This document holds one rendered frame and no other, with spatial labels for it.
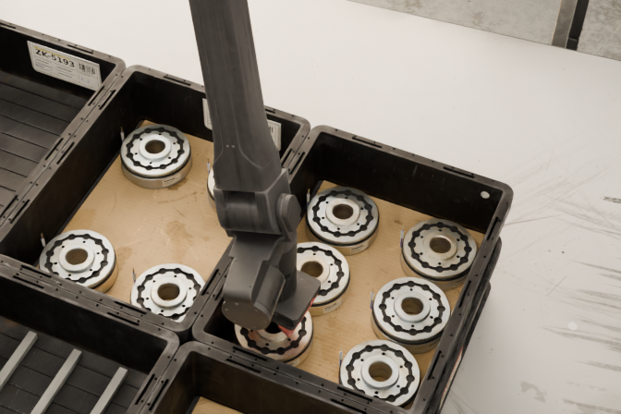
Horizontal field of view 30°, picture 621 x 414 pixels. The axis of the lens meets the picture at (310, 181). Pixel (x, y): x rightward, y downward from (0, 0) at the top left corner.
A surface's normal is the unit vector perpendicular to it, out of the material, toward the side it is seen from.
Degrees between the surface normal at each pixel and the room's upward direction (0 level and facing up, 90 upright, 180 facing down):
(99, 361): 0
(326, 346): 0
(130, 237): 0
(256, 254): 15
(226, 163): 73
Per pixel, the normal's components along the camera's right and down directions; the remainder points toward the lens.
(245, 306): -0.29, 0.76
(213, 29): -0.36, 0.47
